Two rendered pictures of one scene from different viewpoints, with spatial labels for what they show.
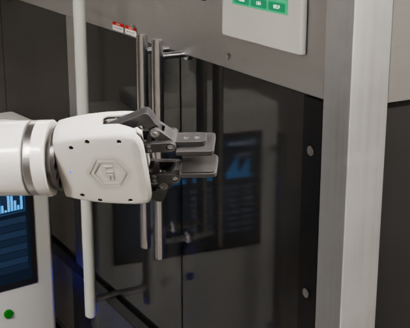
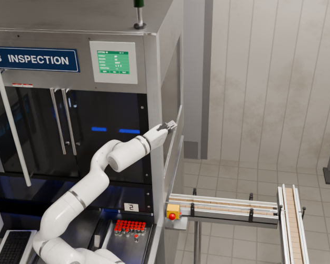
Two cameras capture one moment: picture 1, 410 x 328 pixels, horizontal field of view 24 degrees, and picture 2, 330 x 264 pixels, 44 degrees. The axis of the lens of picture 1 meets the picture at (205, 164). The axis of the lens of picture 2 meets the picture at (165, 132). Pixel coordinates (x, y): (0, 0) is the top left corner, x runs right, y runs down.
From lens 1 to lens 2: 1.34 m
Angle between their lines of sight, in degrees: 48
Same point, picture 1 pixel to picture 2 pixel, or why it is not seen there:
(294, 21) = (133, 75)
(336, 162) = (154, 108)
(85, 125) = (154, 133)
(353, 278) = not seen: hidden behind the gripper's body
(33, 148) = (146, 145)
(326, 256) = not seen: hidden behind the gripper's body
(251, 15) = (111, 75)
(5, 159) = (141, 151)
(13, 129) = (138, 143)
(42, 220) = not seen: outside the picture
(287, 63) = (128, 86)
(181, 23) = (64, 80)
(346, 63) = (155, 83)
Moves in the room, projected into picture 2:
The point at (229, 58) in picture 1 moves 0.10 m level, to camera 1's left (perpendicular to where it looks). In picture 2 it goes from (97, 88) to (81, 96)
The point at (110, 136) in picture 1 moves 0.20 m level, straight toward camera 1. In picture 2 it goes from (162, 133) to (206, 148)
